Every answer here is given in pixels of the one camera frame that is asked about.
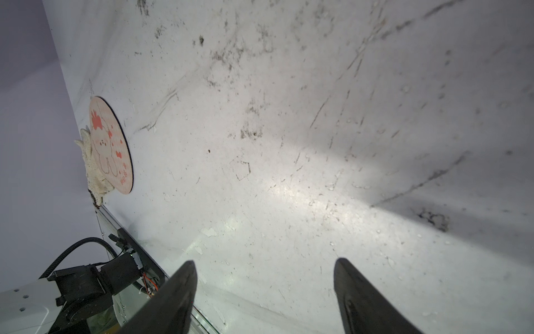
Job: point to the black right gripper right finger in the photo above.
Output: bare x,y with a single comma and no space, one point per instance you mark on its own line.
362,307

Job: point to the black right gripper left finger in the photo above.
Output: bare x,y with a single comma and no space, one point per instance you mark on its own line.
169,311

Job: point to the cream glove on table left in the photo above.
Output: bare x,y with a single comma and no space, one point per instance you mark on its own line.
98,185

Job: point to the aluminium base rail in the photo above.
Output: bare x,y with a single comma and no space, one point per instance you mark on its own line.
110,226

